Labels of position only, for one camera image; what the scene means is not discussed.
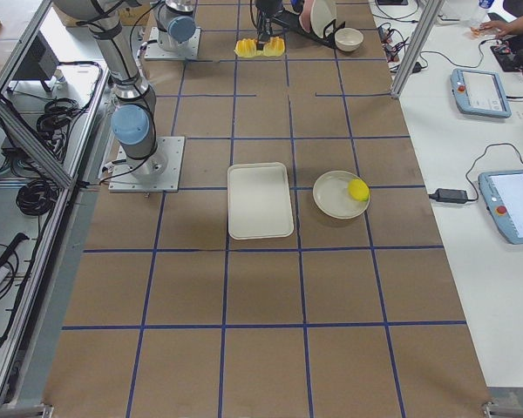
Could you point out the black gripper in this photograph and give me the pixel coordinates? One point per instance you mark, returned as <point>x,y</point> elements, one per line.
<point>265,13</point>

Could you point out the sliced bread loaf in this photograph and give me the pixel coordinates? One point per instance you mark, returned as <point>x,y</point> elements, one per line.
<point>250,48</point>

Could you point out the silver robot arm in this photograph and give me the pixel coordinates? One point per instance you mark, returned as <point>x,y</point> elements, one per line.
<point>133,121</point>
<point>175,23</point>

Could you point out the pink plate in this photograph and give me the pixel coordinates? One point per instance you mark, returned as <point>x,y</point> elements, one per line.
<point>305,15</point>

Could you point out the cream white plate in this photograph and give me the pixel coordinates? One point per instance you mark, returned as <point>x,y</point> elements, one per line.
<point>322,17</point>

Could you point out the cream shallow bowl plate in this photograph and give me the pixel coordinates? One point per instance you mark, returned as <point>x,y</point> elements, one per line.
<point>331,195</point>

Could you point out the person hand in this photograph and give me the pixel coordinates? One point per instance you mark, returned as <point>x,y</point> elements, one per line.
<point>498,29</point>

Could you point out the black dish rack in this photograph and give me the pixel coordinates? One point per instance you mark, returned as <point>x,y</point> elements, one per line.
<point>289,21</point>

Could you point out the cream small bowl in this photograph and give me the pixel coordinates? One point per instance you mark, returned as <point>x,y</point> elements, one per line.
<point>348,39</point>

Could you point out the cream rectangular tray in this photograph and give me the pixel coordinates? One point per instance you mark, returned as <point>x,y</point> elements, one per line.
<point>259,203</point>

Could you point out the yellow lemon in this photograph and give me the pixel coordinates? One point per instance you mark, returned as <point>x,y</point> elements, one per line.
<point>358,190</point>

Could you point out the far teach pendant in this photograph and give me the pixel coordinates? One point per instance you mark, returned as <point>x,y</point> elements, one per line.
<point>479,93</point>

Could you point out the teach pendant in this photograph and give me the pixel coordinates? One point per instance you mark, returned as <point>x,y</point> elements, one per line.
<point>479,93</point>
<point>503,193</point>

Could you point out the black power adapter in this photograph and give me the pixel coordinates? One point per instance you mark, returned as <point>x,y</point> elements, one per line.
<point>455,196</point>

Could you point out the near teach pendant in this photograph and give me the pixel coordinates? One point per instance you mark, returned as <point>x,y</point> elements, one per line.
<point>503,193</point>

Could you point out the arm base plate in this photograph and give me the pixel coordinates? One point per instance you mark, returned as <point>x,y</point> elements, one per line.
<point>160,173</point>
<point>162,47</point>

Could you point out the aluminium frame post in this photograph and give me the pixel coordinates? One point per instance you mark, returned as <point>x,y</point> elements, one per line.
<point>416,44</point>

